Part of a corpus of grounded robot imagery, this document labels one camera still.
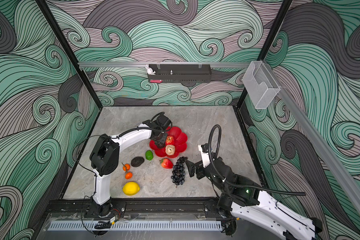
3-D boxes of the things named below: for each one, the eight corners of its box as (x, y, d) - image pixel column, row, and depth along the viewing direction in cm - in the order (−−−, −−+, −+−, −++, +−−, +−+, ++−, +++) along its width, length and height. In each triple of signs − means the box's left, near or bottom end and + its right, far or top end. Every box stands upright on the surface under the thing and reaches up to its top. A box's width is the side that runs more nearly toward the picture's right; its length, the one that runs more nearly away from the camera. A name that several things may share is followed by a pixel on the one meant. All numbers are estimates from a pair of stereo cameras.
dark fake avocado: (132, 167, 89) (130, 164, 86) (133, 159, 92) (132, 156, 89) (143, 167, 89) (141, 164, 86) (144, 159, 92) (143, 156, 89)
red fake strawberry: (159, 168, 88) (158, 166, 86) (159, 160, 91) (159, 158, 89) (172, 168, 88) (172, 166, 86) (172, 160, 91) (172, 158, 89)
